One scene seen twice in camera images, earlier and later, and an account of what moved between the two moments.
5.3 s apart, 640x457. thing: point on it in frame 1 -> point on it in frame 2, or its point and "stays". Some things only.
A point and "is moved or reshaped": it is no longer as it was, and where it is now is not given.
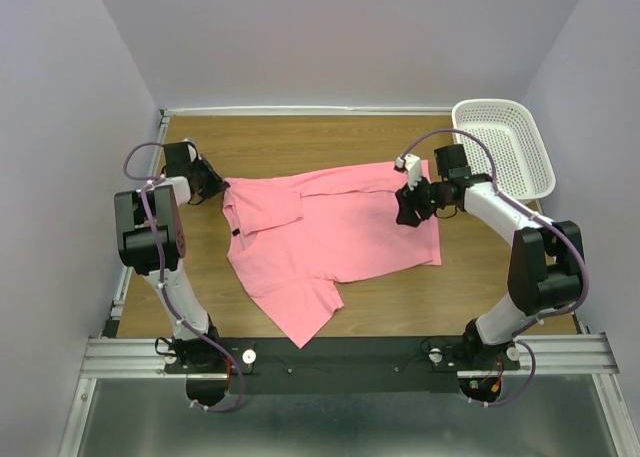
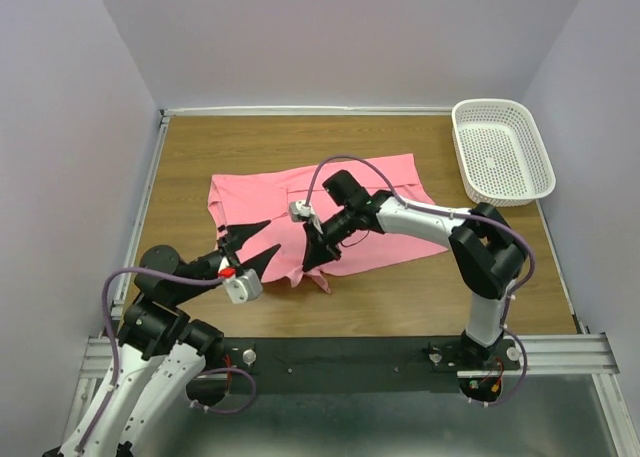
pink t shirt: [290, 237] is moved or reshaped
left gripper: [216, 183] -> [236, 238]
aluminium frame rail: [113, 357] stays
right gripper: [407, 202] -> [319, 249]
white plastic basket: [523, 168] stays
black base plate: [347, 364] stays
